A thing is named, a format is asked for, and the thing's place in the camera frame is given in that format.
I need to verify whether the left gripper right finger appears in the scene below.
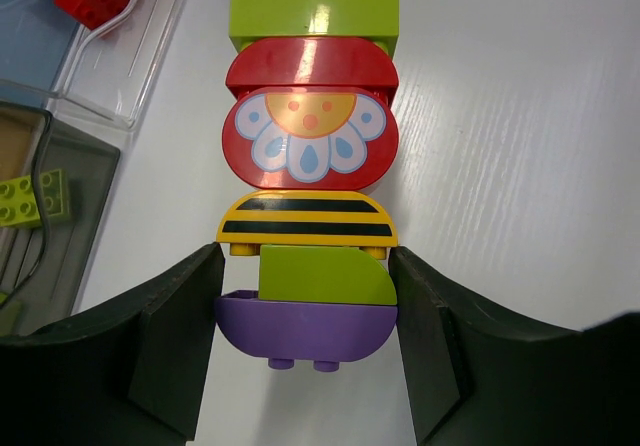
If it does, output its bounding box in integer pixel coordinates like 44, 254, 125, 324
389, 247, 639, 445

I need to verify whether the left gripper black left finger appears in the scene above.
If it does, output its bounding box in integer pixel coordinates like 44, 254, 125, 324
1, 243, 225, 445

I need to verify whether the orange translucent container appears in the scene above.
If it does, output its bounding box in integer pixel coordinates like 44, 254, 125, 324
0, 104, 43, 181

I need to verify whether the red half round lego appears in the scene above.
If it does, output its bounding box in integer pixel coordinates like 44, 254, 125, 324
225, 36, 399, 102

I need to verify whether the clear container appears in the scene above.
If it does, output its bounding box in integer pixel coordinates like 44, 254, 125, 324
49, 0, 185, 130

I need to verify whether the green rectangular lego brick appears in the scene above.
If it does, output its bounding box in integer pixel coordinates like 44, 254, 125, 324
228, 0, 400, 56

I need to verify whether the multicolour lego stack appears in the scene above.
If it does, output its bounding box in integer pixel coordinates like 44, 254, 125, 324
216, 86, 399, 372

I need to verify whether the grey translucent container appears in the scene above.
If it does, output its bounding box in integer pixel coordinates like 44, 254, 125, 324
1, 102, 120, 336

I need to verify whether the blue container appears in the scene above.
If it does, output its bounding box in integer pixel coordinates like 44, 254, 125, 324
1, 0, 78, 107

